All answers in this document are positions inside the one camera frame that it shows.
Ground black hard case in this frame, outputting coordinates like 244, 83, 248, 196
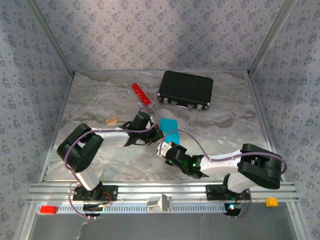
156, 70, 214, 111

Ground black controller board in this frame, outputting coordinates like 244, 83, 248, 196
83, 203, 105, 216
224, 202, 243, 217

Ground grey metal bracket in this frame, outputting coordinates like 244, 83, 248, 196
146, 193, 174, 214

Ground red toy brick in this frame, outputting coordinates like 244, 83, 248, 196
39, 205, 58, 215

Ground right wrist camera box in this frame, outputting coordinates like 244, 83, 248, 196
156, 141, 171, 158

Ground white slotted cable duct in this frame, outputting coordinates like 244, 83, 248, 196
36, 202, 242, 215

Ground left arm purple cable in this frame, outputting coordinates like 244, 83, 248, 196
64, 106, 159, 221

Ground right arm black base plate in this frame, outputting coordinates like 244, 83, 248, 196
205, 184, 252, 202

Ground aluminium mounting rail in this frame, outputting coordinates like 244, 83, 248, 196
26, 181, 300, 204

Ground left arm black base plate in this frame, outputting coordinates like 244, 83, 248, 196
71, 185, 119, 202

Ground yellow toy brick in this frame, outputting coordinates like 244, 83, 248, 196
265, 197, 279, 208

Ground red tube with grey cap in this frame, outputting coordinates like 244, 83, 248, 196
131, 83, 157, 111

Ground aluminium corner post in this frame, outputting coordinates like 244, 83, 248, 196
26, 0, 76, 77
247, 0, 300, 77

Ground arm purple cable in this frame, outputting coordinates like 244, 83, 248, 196
64, 106, 159, 221
159, 129, 288, 219

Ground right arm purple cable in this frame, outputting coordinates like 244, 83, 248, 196
159, 129, 288, 219

